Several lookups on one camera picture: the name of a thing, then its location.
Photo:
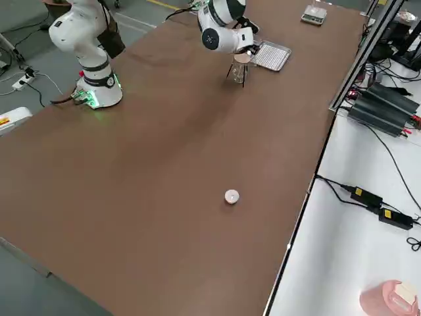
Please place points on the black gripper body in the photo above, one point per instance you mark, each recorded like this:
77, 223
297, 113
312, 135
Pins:
253, 50

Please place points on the black metal tripod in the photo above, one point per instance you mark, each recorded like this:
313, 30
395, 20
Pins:
244, 77

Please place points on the large glass beaker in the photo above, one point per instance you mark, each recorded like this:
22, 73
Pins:
316, 5

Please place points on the ribbed metal tray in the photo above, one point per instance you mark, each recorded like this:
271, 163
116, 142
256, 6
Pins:
273, 56

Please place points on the digital kitchen scale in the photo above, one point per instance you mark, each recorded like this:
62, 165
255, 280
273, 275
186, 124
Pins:
314, 18

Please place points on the small red display module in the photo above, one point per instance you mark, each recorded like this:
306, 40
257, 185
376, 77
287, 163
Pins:
352, 94

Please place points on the black ribbed power supply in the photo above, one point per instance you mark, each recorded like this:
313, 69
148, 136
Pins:
378, 118
394, 98

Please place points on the black metal stand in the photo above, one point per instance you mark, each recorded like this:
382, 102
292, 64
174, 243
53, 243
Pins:
399, 46

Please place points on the small white bottle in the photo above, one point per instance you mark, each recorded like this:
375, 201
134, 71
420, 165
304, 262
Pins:
232, 196

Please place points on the black adapter yellow label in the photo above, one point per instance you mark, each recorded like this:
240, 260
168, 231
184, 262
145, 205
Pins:
366, 196
396, 219

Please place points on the white power strip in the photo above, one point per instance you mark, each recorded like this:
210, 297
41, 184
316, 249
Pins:
23, 82

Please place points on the white cabinet orange label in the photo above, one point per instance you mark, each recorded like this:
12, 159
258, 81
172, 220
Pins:
14, 120

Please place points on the pink plastic container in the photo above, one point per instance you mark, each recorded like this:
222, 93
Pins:
381, 299

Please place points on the aluminium frame post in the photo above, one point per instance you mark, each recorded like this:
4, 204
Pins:
361, 56

